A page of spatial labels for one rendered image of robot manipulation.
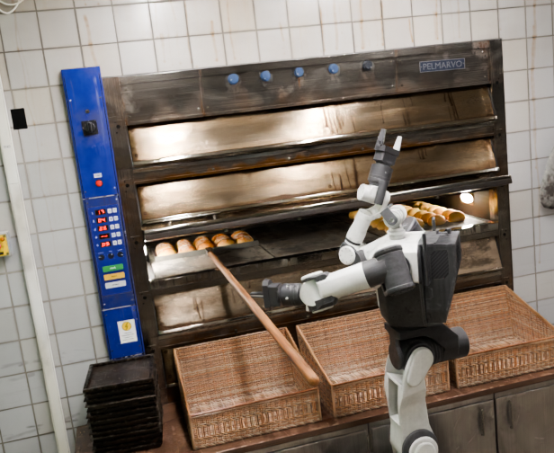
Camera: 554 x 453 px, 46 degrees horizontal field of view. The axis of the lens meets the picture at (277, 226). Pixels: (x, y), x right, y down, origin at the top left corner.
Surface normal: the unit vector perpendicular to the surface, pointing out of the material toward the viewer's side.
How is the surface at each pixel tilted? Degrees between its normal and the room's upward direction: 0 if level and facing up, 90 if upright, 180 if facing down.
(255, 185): 70
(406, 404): 114
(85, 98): 90
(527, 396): 92
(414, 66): 90
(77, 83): 90
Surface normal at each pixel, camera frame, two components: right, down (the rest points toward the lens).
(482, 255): 0.20, -0.19
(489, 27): 0.26, 0.15
